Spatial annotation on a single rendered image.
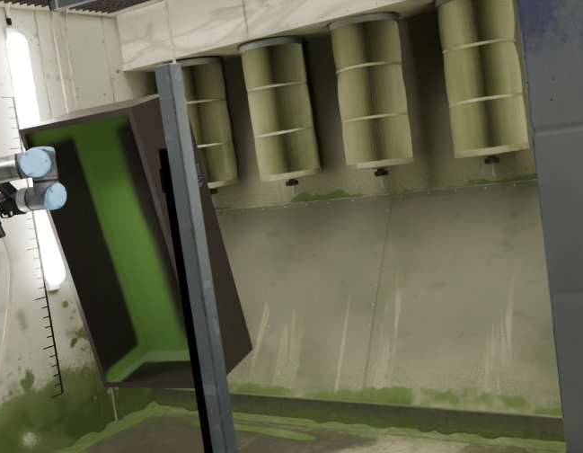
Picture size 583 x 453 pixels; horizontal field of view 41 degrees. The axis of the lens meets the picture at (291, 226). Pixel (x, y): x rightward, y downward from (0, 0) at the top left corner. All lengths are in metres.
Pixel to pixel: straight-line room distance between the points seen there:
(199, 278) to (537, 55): 0.97
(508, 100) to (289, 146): 1.16
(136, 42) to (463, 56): 1.91
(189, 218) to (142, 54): 2.64
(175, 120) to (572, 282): 1.03
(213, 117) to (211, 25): 0.53
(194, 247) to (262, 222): 2.60
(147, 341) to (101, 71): 1.55
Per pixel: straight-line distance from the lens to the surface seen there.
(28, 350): 4.08
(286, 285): 4.29
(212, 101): 4.43
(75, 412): 4.29
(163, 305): 3.75
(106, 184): 3.68
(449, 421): 3.65
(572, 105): 1.88
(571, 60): 1.88
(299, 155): 4.06
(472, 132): 3.54
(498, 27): 3.58
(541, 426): 3.51
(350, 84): 3.78
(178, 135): 1.99
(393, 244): 4.04
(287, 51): 4.10
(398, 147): 3.77
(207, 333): 2.03
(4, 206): 3.01
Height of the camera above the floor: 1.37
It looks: 5 degrees down
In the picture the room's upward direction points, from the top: 8 degrees counter-clockwise
